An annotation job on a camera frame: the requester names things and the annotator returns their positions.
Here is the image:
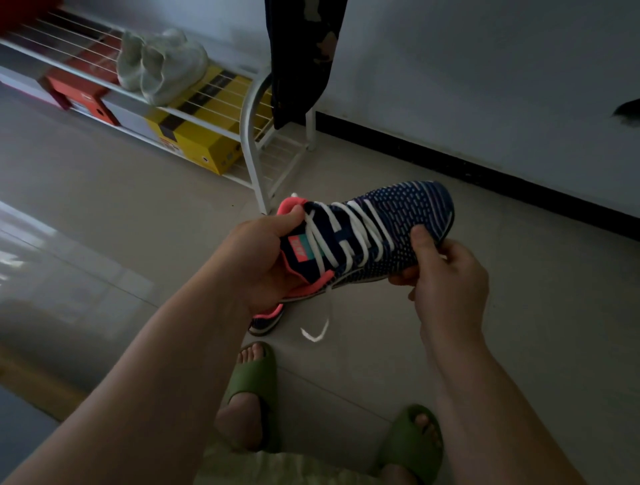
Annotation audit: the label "person's right hand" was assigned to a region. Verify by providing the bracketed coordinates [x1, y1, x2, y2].
[387, 225, 490, 358]

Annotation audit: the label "white metal shoe rack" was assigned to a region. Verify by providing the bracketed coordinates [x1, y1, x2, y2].
[0, 5, 317, 216]

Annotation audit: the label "black hanging garment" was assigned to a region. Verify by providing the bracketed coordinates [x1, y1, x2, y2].
[265, 0, 349, 131]

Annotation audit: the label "person's left forearm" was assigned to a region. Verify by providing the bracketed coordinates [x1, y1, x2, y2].
[2, 269, 256, 485]

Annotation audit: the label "large red paper bag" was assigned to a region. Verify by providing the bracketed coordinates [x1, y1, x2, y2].
[0, 0, 63, 36]

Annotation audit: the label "red shoe box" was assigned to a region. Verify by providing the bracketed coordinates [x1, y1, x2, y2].
[39, 22, 123, 127]

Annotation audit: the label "yellow shoe box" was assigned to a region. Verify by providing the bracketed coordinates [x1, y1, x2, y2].
[145, 65, 273, 176]

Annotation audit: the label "white and grey shoe box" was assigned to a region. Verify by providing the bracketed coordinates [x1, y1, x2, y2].
[0, 65, 71, 110]

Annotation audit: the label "person's right leg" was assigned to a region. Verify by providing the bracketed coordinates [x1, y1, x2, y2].
[377, 412, 443, 485]

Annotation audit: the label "person's left leg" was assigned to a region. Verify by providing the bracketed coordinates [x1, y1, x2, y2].
[215, 343, 266, 452]

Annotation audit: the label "green foam slipper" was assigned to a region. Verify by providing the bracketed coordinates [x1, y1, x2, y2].
[369, 403, 445, 485]
[222, 341, 282, 454]

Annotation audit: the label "black baseboard strip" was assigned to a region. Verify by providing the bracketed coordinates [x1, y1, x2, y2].
[299, 111, 640, 242]

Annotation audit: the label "person's leg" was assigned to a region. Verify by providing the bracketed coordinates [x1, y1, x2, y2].
[215, 343, 266, 452]
[377, 412, 443, 485]

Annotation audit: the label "olive green shorts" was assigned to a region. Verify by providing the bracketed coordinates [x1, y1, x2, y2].
[192, 429, 386, 485]

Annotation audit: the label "person's left hand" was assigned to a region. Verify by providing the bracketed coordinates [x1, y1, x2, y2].
[205, 205, 309, 316]

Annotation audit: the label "white shoelace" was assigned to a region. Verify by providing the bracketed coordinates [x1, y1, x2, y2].
[289, 193, 396, 344]

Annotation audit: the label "person's right forearm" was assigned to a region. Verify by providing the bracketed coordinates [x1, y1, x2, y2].
[429, 334, 586, 485]

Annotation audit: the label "white shoe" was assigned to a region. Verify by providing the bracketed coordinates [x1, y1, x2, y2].
[115, 27, 189, 92]
[139, 37, 210, 107]

